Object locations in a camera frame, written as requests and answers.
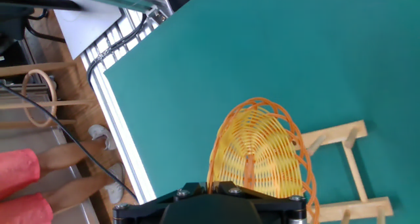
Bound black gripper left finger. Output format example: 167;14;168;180
113;181;207;224

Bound wooden chair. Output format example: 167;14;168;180
0;61;95;131

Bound bare person leg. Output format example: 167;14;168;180
37;139;108;176
43;172;116;214

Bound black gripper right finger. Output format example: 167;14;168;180
213;180;308;224

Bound wooden peg dish rack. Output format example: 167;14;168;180
293;120;394;224

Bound white shoe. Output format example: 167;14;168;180
87;123;117;151
104;162;127;205

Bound black floor cable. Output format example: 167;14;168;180
0;81;139;202

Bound green table mat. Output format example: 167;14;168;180
104;0;420;224

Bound orange yellow wicker basket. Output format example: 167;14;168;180
206;97;321;224

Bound pink shorts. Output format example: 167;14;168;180
0;148;54;224

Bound black frame cable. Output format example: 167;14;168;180
86;12;148;89

